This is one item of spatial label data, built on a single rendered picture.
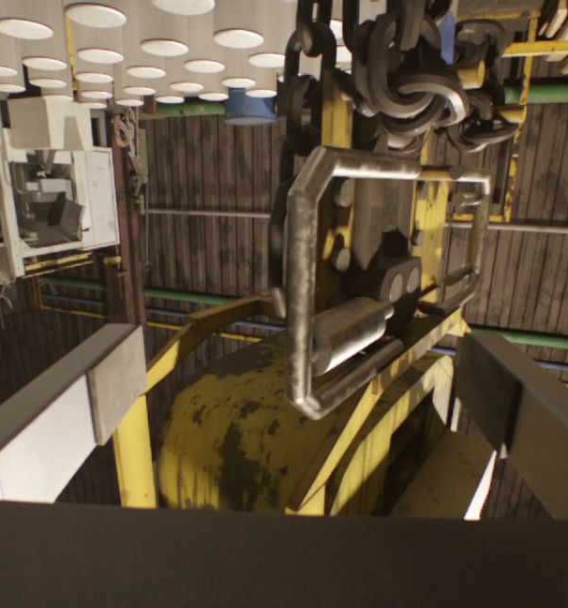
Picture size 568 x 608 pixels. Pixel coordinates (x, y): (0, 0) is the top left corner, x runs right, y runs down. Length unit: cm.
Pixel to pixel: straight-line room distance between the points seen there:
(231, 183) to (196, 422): 550
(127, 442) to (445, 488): 37
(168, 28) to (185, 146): 460
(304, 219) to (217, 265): 590
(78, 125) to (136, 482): 378
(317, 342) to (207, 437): 22
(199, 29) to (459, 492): 178
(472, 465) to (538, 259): 483
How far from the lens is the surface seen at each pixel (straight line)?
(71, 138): 419
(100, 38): 188
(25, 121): 410
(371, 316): 29
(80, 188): 470
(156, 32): 170
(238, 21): 156
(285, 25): 184
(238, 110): 494
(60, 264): 461
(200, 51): 192
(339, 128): 36
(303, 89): 37
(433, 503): 56
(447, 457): 64
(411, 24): 30
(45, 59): 207
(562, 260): 544
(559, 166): 535
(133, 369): 16
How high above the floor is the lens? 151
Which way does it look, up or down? 16 degrees up
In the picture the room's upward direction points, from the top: 179 degrees counter-clockwise
